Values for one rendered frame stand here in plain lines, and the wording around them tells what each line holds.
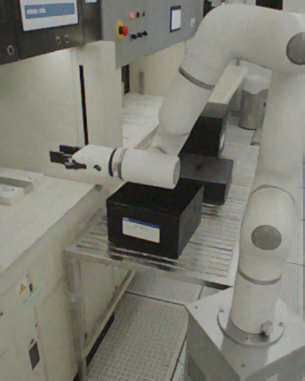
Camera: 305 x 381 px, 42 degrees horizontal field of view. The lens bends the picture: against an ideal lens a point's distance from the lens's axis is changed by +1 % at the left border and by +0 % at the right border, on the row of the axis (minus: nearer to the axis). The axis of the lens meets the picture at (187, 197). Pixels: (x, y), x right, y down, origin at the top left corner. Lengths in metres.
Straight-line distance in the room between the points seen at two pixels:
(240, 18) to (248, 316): 0.73
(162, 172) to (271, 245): 0.30
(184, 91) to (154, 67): 2.08
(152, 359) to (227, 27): 1.61
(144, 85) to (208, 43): 2.17
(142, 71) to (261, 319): 2.21
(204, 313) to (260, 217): 0.43
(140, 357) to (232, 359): 1.02
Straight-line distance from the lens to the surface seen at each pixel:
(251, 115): 5.08
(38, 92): 1.61
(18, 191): 1.55
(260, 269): 1.00
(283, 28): 0.75
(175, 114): 0.88
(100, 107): 1.49
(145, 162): 0.96
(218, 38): 0.83
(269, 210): 0.87
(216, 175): 1.75
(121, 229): 1.41
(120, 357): 2.07
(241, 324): 1.14
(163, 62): 2.91
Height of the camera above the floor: 1.60
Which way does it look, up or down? 29 degrees down
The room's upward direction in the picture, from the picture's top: 4 degrees clockwise
